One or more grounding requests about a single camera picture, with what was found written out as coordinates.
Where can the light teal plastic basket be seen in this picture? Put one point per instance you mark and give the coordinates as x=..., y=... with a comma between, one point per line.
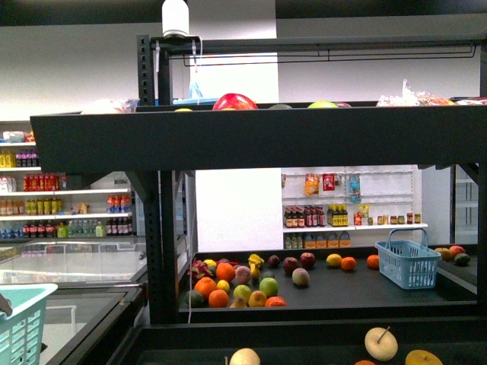
x=22, y=330

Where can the white sauce shelf unit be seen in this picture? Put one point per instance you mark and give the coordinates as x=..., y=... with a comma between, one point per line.
x=332, y=207

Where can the yellow lemon far tray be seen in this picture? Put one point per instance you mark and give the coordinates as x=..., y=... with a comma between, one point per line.
x=334, y=260

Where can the tangerine beside far lemon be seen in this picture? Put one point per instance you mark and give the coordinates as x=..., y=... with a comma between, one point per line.
x=348, y=264

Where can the white drinks shelf unit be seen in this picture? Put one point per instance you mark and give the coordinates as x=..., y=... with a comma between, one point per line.
x=37, y=203

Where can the black produce shelf rack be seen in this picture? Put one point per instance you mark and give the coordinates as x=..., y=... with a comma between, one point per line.
x=157, y=145

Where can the large red apple on top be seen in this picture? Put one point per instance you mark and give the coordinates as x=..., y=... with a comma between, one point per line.
x=234, y=101

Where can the pink dragon fruit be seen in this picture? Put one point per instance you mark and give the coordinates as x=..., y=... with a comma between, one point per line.
x=199, y=270

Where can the dark red apple far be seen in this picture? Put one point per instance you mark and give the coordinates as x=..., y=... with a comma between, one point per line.
x=308, y=260

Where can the green apple far tray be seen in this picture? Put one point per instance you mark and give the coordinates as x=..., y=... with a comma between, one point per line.
x=269, y=286

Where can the peach far tray centre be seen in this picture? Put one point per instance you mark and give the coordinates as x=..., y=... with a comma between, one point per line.
x=300, y=277

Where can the orange far tray left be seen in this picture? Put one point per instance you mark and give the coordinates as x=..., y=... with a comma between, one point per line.
x=206, y=286

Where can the orange tray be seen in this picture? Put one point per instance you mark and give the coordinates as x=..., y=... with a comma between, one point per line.
x=206, y=286
x=218, y=299

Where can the green apple on top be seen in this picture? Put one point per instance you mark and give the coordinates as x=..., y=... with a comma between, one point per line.
x=322, y=104

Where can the orange far tray front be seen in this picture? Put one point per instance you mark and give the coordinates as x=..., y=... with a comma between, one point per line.
x=218, y=299

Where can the glass top chest freezer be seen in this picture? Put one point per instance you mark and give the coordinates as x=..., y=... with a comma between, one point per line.
x=100, y=295

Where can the white cylindrical device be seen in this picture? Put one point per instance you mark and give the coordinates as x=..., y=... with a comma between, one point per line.
x=175, y=18

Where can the cream round pear with stem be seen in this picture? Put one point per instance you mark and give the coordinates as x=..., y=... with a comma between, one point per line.
x=381, y=344

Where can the yellow-orange round pear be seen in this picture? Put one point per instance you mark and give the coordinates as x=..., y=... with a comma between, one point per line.
x=422, y=357

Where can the blue basket with handle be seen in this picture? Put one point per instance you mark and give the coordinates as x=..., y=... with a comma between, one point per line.
x=409, y=265

